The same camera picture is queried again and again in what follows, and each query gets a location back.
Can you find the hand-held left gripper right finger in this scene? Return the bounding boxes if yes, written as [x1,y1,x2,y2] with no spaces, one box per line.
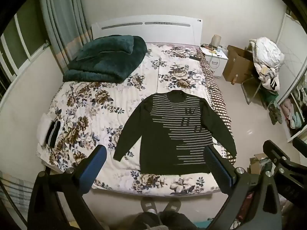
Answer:
[204,146,282,230]

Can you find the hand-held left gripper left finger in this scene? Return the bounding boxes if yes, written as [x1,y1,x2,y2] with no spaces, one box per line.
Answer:
[27,145,107,230]

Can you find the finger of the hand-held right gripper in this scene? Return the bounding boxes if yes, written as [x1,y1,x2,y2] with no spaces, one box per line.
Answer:
[263,140,292,171]
[292,136,307,150]

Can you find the black striped sweater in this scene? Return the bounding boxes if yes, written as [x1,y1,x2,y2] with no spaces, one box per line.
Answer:
[113,90,237,175]

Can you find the folded white black clothes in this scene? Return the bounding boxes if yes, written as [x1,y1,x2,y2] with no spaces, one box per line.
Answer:
[38,114,65,148]

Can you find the pile of clothes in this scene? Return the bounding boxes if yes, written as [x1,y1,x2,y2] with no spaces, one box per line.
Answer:
[249,37,285,91]

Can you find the small cardboard box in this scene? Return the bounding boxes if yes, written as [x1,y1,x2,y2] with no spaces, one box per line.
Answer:
[249,153,267,176]

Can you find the grey slipper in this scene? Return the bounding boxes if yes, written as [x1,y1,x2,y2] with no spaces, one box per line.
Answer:
[140,198,159,214]
[163,199,182,213]

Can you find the white wardrobe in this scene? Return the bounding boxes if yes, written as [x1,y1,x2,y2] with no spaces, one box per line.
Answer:
[276,12,307,142]

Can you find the metal folding chair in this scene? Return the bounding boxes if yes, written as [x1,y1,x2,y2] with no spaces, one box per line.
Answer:
[241,77,272,105]

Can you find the person's legs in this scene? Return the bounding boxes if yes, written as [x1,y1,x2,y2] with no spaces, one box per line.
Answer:
[131,210,200,230]

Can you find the bed with floral sheet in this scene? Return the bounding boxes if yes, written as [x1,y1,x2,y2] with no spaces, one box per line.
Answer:
[36,42,237,196]

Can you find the checkered bed sheet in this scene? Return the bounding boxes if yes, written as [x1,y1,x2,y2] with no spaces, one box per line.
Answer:
[199,50,237,166]

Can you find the large cardboard box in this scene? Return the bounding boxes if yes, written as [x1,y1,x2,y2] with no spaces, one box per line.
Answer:
[223,45,255,85]

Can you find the white nightstand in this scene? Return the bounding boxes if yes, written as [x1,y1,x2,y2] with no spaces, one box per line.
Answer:
[200,46,228,78]

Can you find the dark green blanket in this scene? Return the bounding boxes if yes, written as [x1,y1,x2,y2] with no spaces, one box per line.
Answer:
[63,35,147,84]

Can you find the window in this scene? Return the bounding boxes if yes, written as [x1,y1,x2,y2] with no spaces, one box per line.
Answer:
[0,12,51,87]

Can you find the white headboard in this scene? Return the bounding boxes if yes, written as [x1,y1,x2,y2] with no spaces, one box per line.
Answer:
[92,15,203,46]

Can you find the grey green curtain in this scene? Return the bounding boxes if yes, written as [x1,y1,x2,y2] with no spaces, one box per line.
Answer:
[40,0,93,75]

